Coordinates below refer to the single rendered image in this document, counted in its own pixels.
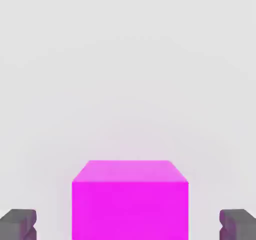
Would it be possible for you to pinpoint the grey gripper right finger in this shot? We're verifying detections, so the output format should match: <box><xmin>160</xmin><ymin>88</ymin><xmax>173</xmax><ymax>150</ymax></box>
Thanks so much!
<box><xmin>219</xmin><ymin>208</ymin><xmax>256</xmax><ymax>240</ymax></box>

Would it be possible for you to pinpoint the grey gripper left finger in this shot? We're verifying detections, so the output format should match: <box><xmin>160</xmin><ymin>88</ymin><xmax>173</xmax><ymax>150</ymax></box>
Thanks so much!
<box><xmin>0</xmin><ymin>208</ymin><xmax>38</xmax><ymax>240</ymax></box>

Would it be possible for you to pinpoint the small magenta cube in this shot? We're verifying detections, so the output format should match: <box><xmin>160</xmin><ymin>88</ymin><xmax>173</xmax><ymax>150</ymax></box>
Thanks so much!
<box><xmin>71</xmin><ymin>159</ymin><xmax>189</xmax><ymax>240</ymax></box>

